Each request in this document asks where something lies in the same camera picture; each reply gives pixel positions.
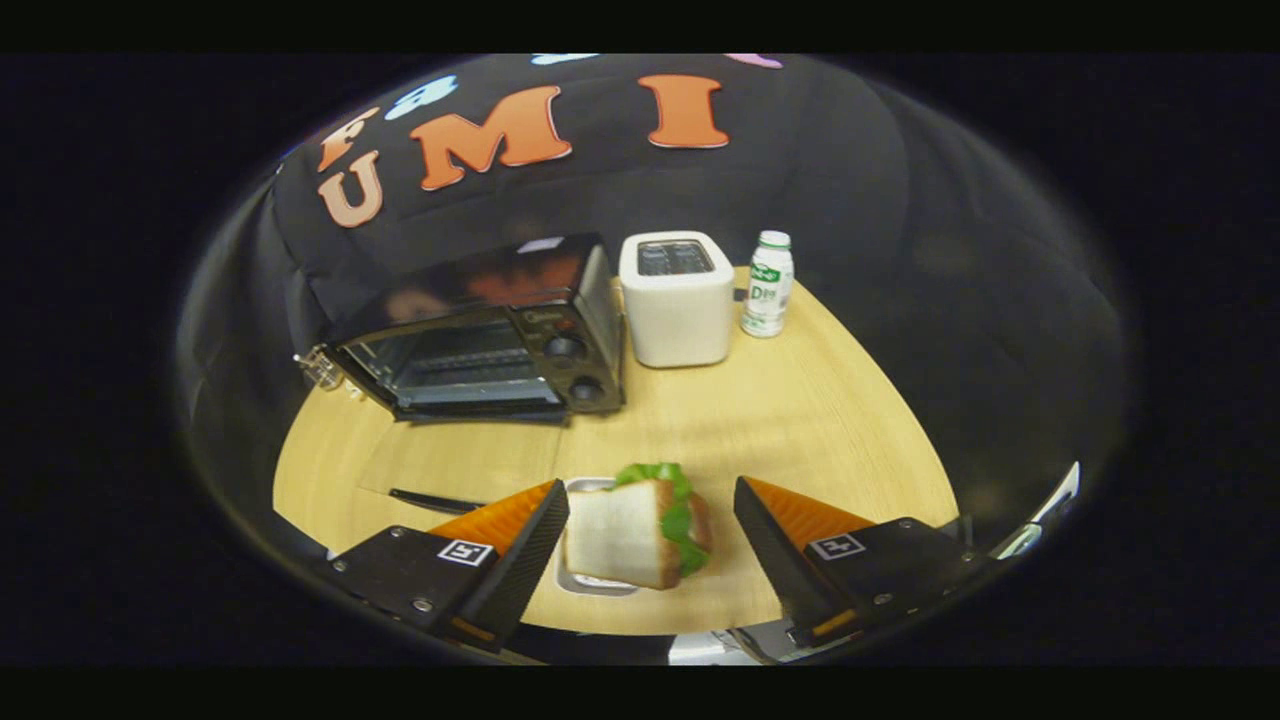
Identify small clear glass object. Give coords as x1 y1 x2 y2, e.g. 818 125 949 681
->
295 345 346 391

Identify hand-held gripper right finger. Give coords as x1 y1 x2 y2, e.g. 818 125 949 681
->
733 476 1001 649

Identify white bread toaster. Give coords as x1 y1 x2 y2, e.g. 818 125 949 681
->
618 231 736 369

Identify white green-label drink bottle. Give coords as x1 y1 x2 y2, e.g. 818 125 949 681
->
740 230 796 339

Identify black toaster oven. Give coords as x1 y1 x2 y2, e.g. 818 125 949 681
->
295 233 629 516

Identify white bread lettuce sandwich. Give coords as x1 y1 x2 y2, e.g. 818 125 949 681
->
563 462 714 591

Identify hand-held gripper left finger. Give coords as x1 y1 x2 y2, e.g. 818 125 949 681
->
325 479 571 653

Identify small white plastic tray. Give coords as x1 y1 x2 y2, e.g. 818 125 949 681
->
555 477 641 598

